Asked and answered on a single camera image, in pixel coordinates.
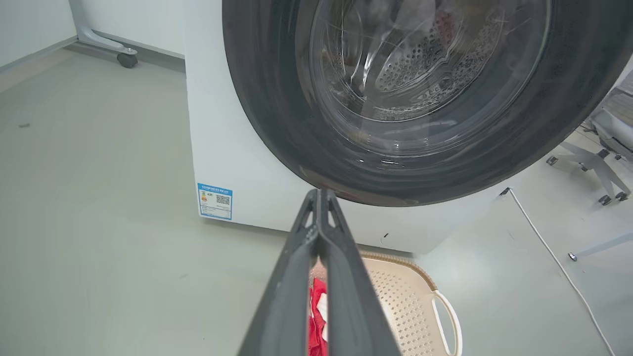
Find cream perforated plastic laundry basket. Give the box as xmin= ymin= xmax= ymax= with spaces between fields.
xmin=309 ymin=251 xmax=463 ymax=356

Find white front-load washing machine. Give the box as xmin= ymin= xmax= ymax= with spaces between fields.
xmin=182 ymin=0 xmax=633 ymax=256

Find grey metal bar foot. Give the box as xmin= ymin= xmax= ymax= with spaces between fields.
xmin=568 ymin=231 xmax=633 ymax=262

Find round white filter cover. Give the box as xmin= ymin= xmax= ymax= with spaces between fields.
xmin=380 ymin=231 xmax=417 ymax=254

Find black round glass washer door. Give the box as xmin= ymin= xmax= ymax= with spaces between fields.
xmin=222 ymin=0 xmax=633 ymax=208

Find grey office chair base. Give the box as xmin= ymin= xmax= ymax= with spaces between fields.
xmin=546 ymin=69 xmax=633 ymax=207

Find blue energy label sticker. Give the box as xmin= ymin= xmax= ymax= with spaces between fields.
xmin=197 ymin=183 xmax=233 ymax=221

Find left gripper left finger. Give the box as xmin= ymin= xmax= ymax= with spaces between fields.
xmin=237 ymin=189 xmax=321 ymax=356

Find grey frame leg with caster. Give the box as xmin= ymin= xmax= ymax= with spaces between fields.
xmin=68 ymin=0 xmax=139 ymax=69

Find white power cable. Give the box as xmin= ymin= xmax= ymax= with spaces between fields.
xmin=499 ymin=187 xmax=618 ymax=356

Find red and white garment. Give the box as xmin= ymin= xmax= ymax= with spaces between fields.
xmin=309 ymin=277 xmax=328 ymax=356

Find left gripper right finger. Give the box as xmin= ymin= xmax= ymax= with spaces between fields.
xmin=316 ymin=188 xmax=402 ymax=356

